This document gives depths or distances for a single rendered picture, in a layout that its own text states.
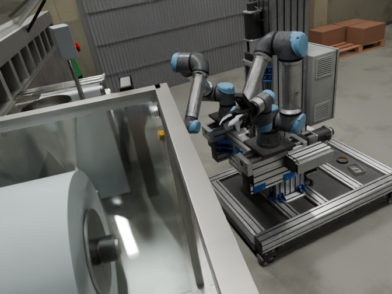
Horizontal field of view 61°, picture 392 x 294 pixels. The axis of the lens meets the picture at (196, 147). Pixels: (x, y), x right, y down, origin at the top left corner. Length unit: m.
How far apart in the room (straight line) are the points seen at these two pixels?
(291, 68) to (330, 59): 0.54
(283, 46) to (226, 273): 1.47
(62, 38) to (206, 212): 0.87
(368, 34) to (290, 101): 4.87
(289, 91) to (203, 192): 1.42
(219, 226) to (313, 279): 2.02
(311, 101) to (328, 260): 1.05
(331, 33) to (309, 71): 4.36
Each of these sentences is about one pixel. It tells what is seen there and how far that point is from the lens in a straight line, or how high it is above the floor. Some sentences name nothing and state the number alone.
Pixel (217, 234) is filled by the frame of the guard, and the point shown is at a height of 1.60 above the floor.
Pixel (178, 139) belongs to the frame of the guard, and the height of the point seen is 1.60.
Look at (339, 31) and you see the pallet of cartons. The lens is 6.65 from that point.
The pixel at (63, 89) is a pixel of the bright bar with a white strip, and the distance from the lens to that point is 1.45.
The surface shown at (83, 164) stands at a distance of 0.53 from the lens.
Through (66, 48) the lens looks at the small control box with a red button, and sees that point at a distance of 1.14.
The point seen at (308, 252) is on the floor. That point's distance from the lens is 2.48.
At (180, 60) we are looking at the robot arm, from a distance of 2.00.
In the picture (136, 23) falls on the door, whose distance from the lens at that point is 5.31.
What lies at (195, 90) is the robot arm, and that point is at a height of 1.18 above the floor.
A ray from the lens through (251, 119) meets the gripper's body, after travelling 1.44.
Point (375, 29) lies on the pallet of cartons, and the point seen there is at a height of 0.34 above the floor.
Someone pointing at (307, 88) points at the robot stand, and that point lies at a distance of 2.23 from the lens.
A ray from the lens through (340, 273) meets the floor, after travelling 2.40.
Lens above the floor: 1.84
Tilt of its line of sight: 30 degrees down
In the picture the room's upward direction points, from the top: 9 degrees counter-clockwise
